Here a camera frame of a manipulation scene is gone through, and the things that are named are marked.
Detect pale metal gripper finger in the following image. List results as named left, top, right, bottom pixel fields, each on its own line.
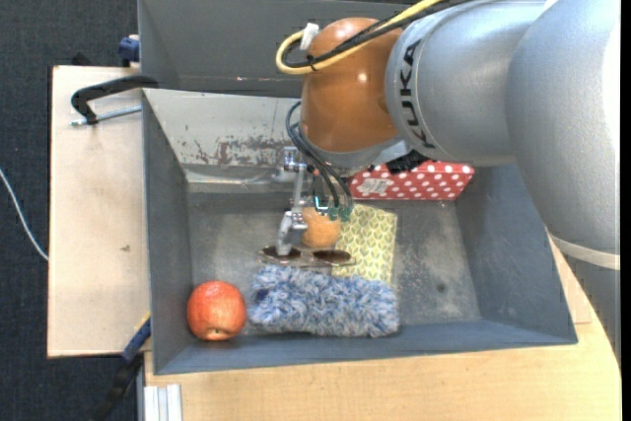
left=276, top=210, right=309, bottom=257

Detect orange fruit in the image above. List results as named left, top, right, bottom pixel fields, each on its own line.
left=299, top=206, right=343, bottom=249

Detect brown sunglasses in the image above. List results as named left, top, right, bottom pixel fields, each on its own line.
left=256, top=245, right=357, bottom=269

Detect blue and white fluffy cloth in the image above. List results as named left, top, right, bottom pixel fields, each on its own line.
left=245, top=264, right=401, bottom=339

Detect yellow green leaf-pattern cloth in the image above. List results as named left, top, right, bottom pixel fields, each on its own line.
left=330, top=203, right=399, bottom=285

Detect red apple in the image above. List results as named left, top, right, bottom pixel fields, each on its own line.
left=185, top=280, right=247, bottom=342

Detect red white-dotted box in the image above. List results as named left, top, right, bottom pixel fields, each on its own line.
left=347, top=161, right=476, bottom=201

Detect grey metal bin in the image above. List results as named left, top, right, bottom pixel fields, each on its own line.
left=136, top=0, right=579, bottom=376

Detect pale wood flat board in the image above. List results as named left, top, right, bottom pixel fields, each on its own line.
left=46, top=65, right=152, bottom=359

